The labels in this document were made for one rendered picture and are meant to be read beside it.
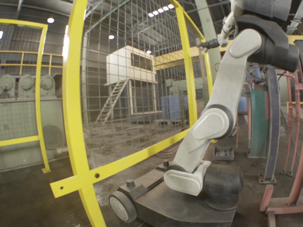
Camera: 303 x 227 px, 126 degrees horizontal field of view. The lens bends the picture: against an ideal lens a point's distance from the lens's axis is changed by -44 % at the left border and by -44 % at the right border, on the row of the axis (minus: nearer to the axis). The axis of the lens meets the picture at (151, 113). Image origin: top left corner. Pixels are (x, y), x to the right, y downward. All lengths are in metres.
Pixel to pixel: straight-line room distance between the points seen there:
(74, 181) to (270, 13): 0.93
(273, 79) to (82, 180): 1.24
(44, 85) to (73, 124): 1.83
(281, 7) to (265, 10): 0.09
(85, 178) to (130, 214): 0.36
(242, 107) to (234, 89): 6.44
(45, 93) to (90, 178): 1.89
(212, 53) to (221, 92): 2.24
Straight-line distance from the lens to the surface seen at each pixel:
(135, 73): 9.55
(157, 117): 6.09
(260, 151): 1.77
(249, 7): 0.63
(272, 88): 1.13
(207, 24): 3.06
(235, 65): 0.54
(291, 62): 0.61
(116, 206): 0.88
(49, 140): 2.17
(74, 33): 0.54
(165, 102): 5.26
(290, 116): 1.31
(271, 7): 0.65
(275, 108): 1.13
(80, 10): 0.61
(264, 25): 0.62
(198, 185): 0.64
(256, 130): 1.69
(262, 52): 0.58
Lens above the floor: 0.64
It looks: 2 degrees down
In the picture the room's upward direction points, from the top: 4 degrees counter-clockwise
